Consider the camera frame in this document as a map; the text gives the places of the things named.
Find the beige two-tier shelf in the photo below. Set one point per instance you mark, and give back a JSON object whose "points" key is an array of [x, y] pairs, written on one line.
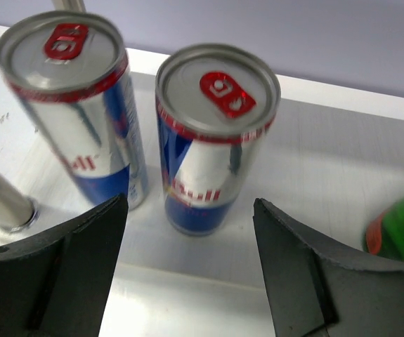
{"points": [[333, 159]]}

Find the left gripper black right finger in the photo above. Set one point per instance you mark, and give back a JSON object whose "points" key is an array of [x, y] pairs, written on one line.
{"points": [[317, 286]]}

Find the green Perrier labelled bottle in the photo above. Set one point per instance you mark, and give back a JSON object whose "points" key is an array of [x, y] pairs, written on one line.
{"points": [[384, 236]]}

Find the silver blue can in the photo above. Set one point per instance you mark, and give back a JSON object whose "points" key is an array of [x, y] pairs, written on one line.
{"points": [[215, 104], [70, 71]]}

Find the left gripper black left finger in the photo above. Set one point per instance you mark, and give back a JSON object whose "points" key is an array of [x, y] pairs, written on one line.
{"points": [[56, 283]]}

